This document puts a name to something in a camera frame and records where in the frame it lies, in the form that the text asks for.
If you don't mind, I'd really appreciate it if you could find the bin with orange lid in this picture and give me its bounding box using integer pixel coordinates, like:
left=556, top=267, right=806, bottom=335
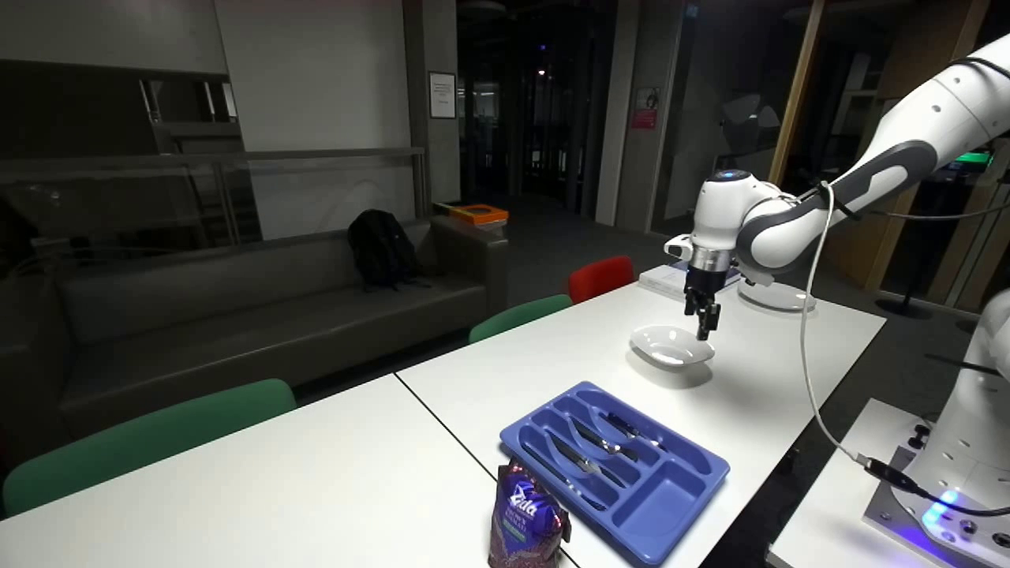
left=429, top=198, right=514, bottom=241

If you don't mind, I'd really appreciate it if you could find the white flat plate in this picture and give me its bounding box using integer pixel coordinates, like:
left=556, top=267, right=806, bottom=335
left=733, top=277, right=822, bottom=315

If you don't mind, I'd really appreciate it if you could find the white cable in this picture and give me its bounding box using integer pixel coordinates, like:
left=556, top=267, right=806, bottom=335
left=791, top=178, right=882, bottom=472

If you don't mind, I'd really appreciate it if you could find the framed paper notice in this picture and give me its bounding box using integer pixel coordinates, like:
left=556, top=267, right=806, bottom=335
left=427, top=69, right=461, bottom=123

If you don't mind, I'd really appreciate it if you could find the purple snack bag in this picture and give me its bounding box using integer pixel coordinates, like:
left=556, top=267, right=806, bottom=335
left=482, top=458, right=574, bottom=568

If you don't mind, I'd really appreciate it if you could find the wooden post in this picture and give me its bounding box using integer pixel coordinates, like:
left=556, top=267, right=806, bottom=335
left=765, top=0, right=830, bottom=191

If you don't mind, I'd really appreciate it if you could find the black backpack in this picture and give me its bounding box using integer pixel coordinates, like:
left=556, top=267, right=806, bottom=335
left=344, top=206, right=423, bottom=295

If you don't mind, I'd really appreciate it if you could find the red wall sign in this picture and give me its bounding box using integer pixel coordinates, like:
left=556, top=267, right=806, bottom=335
left=624, top=102, right=662, bottom=137

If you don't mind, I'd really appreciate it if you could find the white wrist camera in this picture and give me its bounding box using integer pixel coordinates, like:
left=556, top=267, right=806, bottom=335
left=658, top=232, right=702, bottom=267

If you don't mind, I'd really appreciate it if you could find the black plug cable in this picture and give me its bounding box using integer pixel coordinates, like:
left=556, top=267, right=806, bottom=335
left=854, top=452, right=1010, bottom=520

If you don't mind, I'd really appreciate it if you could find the red chair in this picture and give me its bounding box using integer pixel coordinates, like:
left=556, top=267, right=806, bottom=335
left=566, top=254, right=642, bottom=305

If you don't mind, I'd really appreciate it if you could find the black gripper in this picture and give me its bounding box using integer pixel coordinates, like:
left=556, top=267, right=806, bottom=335
left=683, top=262, right=728, bottom=343

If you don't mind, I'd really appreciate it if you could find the grey sofa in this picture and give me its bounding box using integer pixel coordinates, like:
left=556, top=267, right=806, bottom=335
left=0, top=216, right=514, bottom=467

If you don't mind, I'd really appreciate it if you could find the white deep plate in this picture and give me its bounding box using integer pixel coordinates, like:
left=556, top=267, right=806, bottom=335
left=624, top=322, right=721, bottom=373

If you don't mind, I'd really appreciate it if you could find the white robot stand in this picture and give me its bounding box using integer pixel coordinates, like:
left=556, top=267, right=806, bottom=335
left=765, top=394, right=1010, bottom=568

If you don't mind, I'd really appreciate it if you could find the dark cutlery piece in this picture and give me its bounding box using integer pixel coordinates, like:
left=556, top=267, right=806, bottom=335
left=597, top=406, right=658, bottom=456
left=546, top=435, right=608, bottom=487

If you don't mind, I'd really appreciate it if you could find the glass balustrade railing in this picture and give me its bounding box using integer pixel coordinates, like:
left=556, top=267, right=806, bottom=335
left=0, top=141, right=429, bottom=267

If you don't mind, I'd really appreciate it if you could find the blue cutlery tray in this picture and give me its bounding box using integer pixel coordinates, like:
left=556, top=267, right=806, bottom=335
left=496, top=379, right=733, bottom=568

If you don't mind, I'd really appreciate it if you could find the green chair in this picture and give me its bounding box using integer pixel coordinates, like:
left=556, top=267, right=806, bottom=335
left=465, top=291, right=577, bottom=346
left=0, top=377, right=299, bottom=518

